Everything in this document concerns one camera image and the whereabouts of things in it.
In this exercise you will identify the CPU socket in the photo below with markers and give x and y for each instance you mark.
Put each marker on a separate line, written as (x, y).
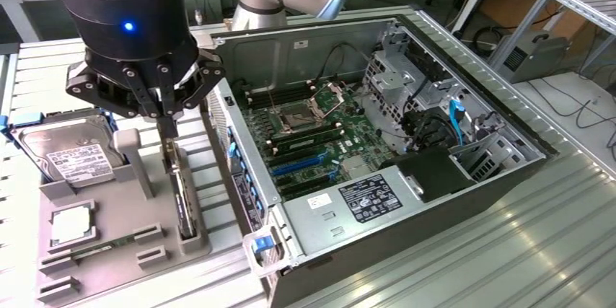
(294, 118)

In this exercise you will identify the open black PC case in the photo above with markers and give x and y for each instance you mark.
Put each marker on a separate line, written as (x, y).
(433, 236)

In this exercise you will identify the blue disk caddy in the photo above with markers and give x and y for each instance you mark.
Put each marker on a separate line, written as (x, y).
(28, 117)

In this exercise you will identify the blue case latch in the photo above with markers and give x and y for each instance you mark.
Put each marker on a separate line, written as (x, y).
(262, 245)

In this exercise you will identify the blue card retention clip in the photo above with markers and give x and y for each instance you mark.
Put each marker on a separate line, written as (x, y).
(233, 150)

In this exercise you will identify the silver socket cover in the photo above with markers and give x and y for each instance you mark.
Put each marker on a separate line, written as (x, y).
(329, 97)

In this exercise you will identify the silver CPU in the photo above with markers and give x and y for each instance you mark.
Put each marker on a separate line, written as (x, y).
(72, 225)

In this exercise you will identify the grey computer tower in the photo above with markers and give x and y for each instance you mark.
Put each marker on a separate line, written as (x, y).
(538, 59)

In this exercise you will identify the silver chipset heat sink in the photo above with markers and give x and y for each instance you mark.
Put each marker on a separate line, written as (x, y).
(360, 166)

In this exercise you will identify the long blue expansion slot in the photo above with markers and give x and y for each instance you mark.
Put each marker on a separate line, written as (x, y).
(296, 166)

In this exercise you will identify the green motherboard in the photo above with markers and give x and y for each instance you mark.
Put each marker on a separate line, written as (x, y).
(356, 138)

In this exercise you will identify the silver power supply with label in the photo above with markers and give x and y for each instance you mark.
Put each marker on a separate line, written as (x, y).
(374, 196)

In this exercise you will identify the silver hard disk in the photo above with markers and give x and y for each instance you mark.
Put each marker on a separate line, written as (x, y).
(72, 156)

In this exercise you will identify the black plastic air shroud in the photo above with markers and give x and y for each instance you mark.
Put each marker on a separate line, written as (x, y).
(428, 174)

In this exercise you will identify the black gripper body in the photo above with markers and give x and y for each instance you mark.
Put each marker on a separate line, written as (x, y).
(125, 16)

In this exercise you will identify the silver disk bay cage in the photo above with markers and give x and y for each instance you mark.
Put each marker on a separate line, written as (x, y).
(389, 81)

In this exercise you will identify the silver disk bay bracket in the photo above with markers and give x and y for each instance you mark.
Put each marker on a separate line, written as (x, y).
(500, 156)

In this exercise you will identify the graphics card with metal bracket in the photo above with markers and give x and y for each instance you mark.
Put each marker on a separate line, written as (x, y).
(181, 192)

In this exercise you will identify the grey parts rack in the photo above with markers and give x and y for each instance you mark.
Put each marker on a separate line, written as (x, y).
(125, 214)

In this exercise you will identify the green RAM stick in slot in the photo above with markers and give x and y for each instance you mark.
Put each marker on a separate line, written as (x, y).
(308, 140)

